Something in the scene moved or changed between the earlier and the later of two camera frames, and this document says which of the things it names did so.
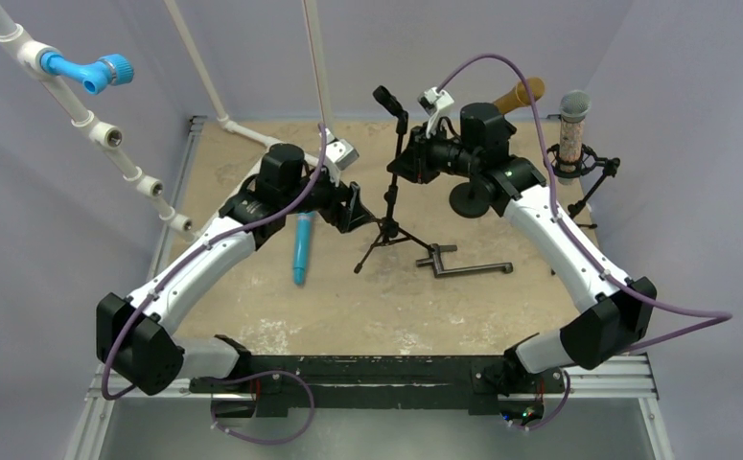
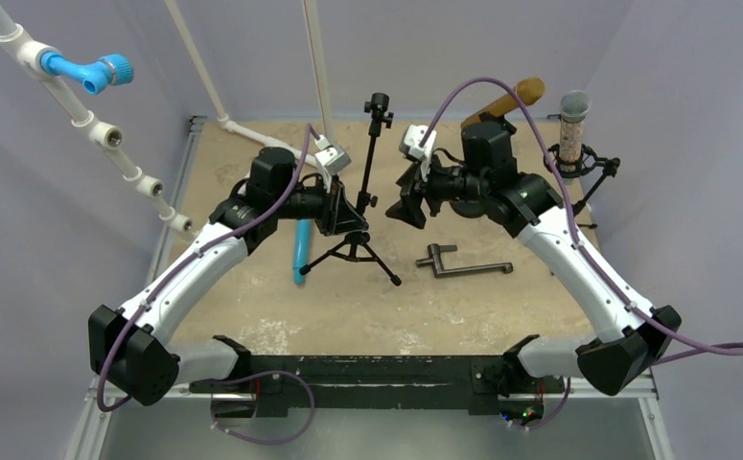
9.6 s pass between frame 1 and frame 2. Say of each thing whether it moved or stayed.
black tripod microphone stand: moved
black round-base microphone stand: stayed
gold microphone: stayed
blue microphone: stayed
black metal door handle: stayed
